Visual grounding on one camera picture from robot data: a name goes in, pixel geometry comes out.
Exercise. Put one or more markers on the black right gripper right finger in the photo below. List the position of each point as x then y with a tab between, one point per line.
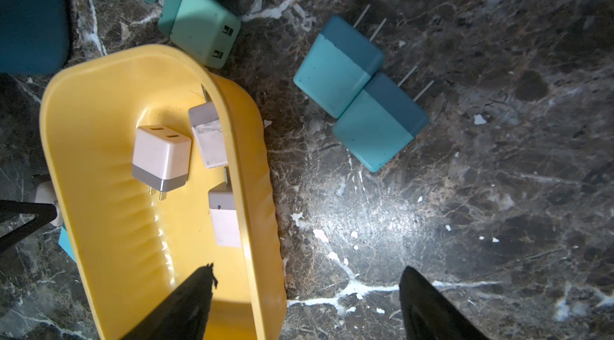
427	314

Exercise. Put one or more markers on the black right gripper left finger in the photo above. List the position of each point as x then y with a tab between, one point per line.
184	313

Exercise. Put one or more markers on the blue teal plug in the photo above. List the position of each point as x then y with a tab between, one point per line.
64	243
339	64
380	122

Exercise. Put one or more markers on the beige plug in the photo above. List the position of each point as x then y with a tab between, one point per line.
161	158
207	130
223	212

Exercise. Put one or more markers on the teal storage box left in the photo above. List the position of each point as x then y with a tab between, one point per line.
35	36

